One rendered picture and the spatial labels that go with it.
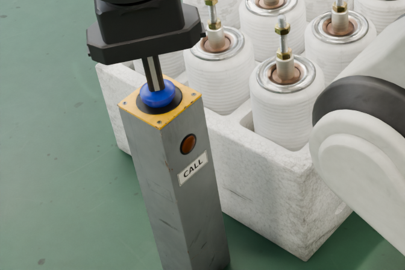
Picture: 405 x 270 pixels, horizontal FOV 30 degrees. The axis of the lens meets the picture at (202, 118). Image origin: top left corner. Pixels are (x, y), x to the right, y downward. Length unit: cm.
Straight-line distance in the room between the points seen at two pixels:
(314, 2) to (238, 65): 21
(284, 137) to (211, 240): 17
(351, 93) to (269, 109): 31
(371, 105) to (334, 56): 38
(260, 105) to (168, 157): 16
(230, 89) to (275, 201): 16
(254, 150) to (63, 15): 76
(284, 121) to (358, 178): 32
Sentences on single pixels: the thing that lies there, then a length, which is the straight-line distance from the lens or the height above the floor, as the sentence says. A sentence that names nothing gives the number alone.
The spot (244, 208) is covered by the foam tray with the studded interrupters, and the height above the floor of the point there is 4.
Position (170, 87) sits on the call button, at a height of 33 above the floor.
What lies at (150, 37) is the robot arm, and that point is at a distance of 77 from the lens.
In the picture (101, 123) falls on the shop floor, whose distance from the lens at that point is 133.
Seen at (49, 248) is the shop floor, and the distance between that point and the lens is 117.
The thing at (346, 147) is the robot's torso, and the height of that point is 41.
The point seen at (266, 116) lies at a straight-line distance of 96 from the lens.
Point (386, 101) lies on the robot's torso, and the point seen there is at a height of 45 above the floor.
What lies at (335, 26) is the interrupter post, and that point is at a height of 26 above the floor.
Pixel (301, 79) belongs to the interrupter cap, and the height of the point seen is 25.
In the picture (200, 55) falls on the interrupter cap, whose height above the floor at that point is 25.
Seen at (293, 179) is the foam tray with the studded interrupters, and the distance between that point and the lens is 95.
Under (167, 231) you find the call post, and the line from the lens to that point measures 99.
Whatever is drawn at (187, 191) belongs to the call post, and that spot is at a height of 19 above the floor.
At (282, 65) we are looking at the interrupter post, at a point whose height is 27.
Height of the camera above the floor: 86
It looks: 42 degrees down
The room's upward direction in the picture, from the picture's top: 10 degrees counter-clockwise
